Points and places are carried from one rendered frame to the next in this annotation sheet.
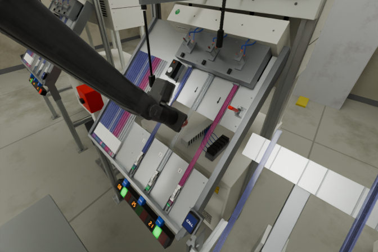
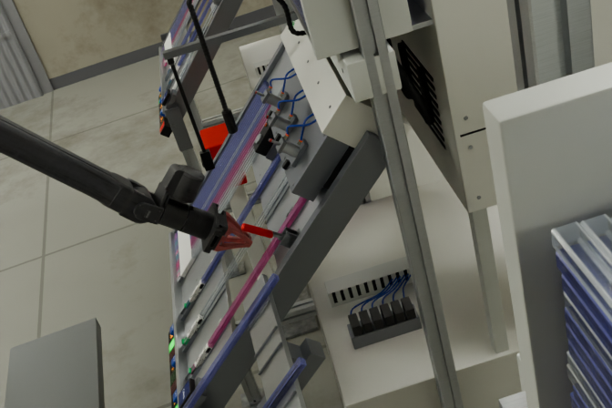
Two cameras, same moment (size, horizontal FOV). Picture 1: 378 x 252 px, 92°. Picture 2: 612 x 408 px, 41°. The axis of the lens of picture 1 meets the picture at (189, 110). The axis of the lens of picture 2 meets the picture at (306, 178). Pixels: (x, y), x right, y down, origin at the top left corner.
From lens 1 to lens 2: 1.26 m
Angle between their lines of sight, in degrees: 39
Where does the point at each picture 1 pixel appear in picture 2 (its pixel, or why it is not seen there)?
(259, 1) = not seen: hidden behind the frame
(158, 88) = (168, 179)
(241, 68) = (292, 164)
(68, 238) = (88, 382)
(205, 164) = (336, 350)
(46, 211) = (83, 339)
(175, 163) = (220, 309)
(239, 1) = not seen: hidden behind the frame
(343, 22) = not seen: outside the picture
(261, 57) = (315, 149)
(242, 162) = (413, 372)
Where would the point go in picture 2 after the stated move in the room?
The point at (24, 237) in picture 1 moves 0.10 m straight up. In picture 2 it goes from (50, 361) to (34, 333)
